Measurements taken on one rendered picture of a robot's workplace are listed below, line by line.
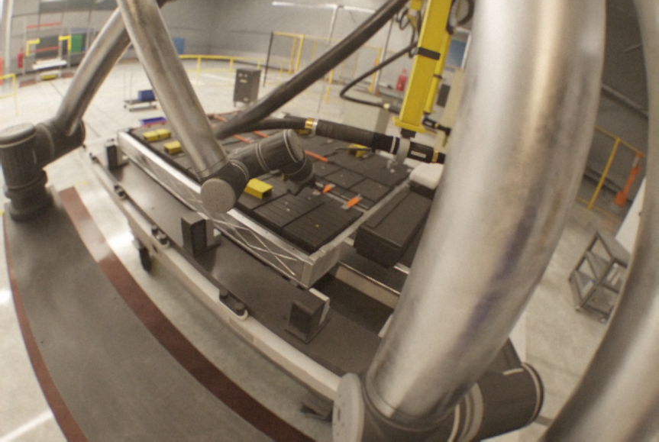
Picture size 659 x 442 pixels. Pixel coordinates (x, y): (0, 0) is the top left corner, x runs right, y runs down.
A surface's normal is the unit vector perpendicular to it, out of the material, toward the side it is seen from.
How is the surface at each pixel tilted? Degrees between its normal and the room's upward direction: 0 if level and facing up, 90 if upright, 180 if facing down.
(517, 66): 85
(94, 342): 0
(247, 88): 90
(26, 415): 0
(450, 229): 87
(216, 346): 0
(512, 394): 17
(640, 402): 80
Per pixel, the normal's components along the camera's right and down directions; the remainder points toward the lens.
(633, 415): -0.82, -0.09
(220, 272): 0.19, -0.87
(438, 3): -0.15, 0.43
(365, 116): -0.52, 0.30
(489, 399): 0.19, -0.70
